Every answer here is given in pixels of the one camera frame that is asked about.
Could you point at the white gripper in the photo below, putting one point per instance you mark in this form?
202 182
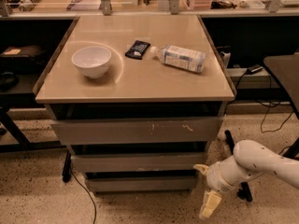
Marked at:
214 176

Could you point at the grey drawer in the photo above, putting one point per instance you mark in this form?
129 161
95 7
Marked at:
141 184
141 162
135 131

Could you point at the grey drawer cabinet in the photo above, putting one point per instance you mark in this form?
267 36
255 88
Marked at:
136 89

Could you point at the black table leg right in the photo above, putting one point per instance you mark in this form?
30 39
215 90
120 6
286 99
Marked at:
254 160

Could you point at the black table leg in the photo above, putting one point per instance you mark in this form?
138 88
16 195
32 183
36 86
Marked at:
254 160
25 145

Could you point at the black power adapter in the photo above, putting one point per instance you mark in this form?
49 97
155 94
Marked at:
254 69

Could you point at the clear plastic water bottle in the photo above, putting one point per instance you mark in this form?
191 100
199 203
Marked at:
185 59

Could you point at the dark side table top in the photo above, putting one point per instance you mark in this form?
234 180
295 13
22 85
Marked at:
285 70

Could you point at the black snack packet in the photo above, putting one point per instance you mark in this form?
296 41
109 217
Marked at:
137 50

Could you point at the white ceramic bowl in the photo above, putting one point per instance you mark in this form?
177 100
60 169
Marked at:
92 61

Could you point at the black table leg left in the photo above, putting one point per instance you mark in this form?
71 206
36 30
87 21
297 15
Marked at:
25 145

